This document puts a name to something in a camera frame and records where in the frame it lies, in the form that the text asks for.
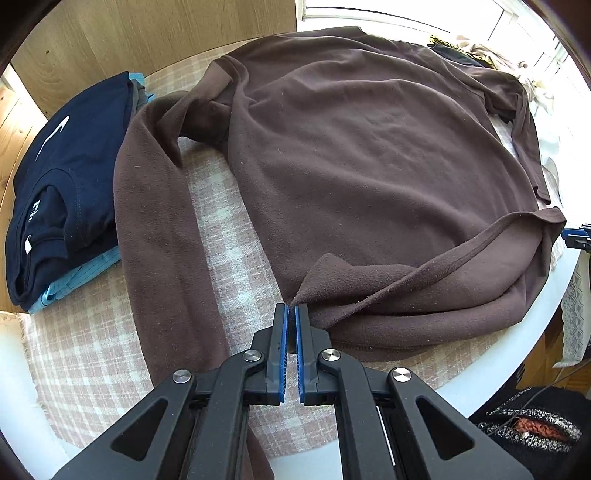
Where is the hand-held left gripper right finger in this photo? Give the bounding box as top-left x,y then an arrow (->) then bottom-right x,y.
295,302 -> 536,480

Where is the beige knit sweater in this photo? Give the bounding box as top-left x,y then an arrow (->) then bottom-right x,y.
455,34 -> 556,112

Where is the grey folded garment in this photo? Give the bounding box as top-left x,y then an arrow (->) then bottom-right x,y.
126,78 -> 149,112

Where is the light oak board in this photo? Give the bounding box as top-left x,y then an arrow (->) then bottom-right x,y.
8,0 -> 299,119

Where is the brown fleece sweatshirt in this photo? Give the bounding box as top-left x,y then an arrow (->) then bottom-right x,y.
113,26 -> 567,480

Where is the navy folded t-shirt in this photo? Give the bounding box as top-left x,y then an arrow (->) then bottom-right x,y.
7,73 -> 140,306

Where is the pink plaid blanket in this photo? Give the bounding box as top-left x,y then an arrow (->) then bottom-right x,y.
18,51 -> 570,459

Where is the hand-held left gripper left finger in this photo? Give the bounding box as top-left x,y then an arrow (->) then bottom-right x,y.
51,303 -> 289,480

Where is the white window frame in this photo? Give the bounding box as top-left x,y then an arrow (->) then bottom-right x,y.
295,0 -> 575,79

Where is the white lace cloth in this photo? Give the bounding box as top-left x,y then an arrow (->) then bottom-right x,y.
551,262 -> 591,371

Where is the stack of folded clothes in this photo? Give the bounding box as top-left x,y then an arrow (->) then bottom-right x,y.
27,71 -> 156,315

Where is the black garment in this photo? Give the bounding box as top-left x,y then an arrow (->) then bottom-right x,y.
427,39 -> 486,68

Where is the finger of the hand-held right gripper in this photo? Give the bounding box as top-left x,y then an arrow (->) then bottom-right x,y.
561,223 -> 591,251

